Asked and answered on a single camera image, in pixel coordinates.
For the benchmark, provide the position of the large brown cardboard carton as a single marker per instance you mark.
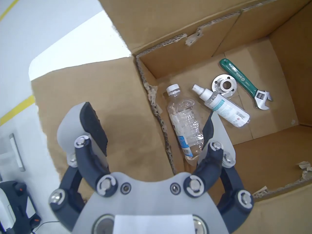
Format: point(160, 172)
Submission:
point(195, 5)

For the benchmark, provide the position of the robot body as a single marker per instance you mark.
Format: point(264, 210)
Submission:
point(19, 196)

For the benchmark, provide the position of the small white spray bottle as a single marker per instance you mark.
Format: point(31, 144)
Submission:
point(224, 107)

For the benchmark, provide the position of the round metal flange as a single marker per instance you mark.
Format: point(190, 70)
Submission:
point(218, 83)

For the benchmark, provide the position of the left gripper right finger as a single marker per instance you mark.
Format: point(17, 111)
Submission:
point(225, 147)

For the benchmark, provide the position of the clear plastic water bottle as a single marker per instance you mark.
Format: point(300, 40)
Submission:
point(185, 118)

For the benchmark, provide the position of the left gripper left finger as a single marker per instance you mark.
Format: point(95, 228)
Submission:
point(73, 127)

